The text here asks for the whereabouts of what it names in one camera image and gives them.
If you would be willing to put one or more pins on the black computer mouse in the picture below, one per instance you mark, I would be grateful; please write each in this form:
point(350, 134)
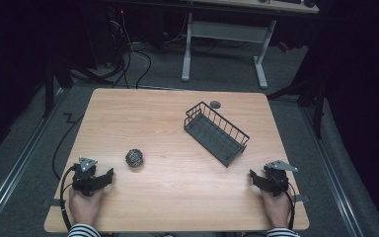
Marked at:
point(310, 3)

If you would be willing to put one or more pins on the white-framed wooden desk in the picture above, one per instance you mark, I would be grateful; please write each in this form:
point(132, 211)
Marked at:
point(225, 31)

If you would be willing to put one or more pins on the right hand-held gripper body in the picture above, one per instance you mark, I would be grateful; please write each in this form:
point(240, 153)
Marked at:
point(276, 179)

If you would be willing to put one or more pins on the person's left hand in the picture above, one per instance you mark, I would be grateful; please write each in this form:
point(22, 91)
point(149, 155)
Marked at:
point(85, 207)

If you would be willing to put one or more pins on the black metal stand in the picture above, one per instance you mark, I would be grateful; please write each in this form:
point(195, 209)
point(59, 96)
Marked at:
point(49, 89)
point(319, 108)

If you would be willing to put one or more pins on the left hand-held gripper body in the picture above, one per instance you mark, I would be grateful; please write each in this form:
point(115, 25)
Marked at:
point(85, 179)

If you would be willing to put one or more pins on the steel wool ball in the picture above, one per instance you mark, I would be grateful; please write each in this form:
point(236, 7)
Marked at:
point(134, 158)

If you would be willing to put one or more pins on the grey table edge tab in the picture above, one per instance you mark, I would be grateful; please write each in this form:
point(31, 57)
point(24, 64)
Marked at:
point(303, 198)

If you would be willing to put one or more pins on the metal floor rail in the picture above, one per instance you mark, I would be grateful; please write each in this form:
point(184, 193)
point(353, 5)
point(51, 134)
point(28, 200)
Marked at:
point(16, 168)
point(334, 171)

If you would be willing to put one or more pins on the small red object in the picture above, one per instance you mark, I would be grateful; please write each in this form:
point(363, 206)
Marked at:
point(284, 47)

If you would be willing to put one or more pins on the person's right hand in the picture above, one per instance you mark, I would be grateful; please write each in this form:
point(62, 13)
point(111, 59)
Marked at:
point(277, 210)

